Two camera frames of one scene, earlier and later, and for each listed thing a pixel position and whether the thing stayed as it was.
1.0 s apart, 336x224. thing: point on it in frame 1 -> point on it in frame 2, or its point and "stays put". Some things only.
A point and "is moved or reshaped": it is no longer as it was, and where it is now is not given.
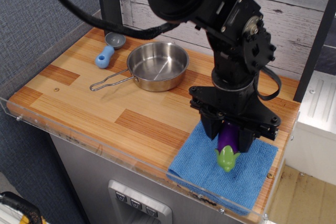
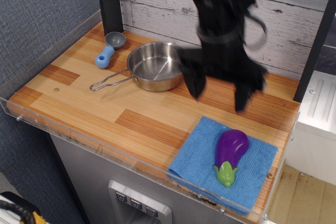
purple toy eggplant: x=228 y=145 is moved or reshaped
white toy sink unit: x=312 y=149 stays put
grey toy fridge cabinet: x=90 y=172 stays put
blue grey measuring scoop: x=115 y=40 stays put
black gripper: x=237 y=104 -> x=230 y=61
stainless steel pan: x=156 y=66 stays put
